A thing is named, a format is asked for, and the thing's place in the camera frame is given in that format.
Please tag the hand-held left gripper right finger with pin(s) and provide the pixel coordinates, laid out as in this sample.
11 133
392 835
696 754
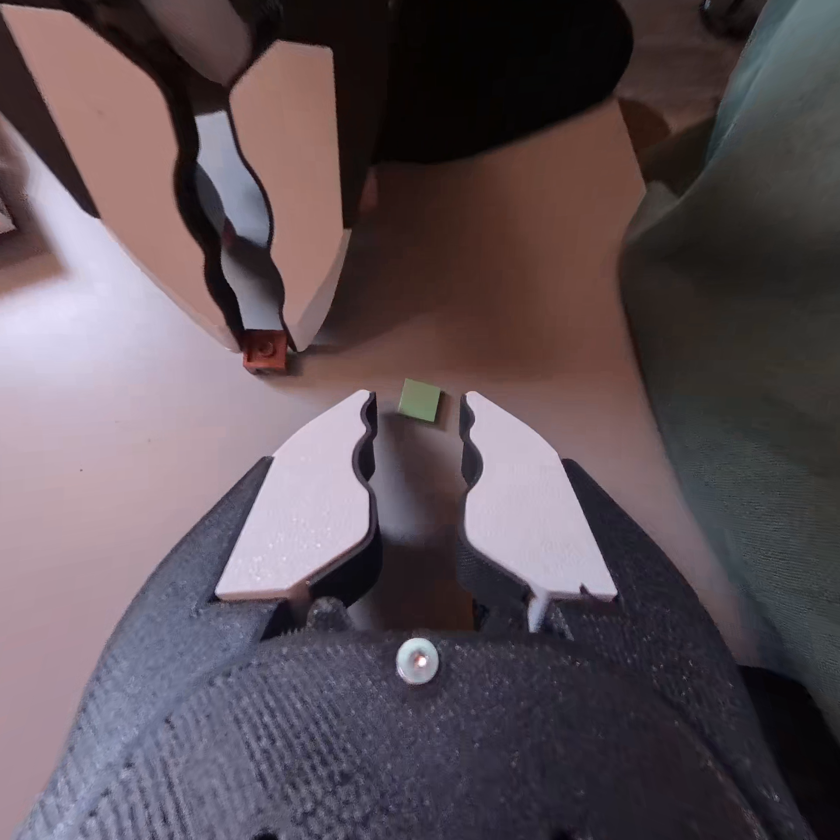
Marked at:
531 525

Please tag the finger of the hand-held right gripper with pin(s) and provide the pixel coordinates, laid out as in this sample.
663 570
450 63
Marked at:
118 164
302 197

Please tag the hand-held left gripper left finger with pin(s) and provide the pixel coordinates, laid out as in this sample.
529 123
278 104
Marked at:
308 518

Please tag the brown toy brick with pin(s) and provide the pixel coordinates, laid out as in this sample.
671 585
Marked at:
266 353

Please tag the green toy tile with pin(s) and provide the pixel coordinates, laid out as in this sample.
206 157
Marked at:
420 400

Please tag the grey desk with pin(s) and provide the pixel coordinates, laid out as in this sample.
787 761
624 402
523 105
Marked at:
525 295

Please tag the person's green sweatshirt torso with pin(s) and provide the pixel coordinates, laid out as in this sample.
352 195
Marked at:
754 328

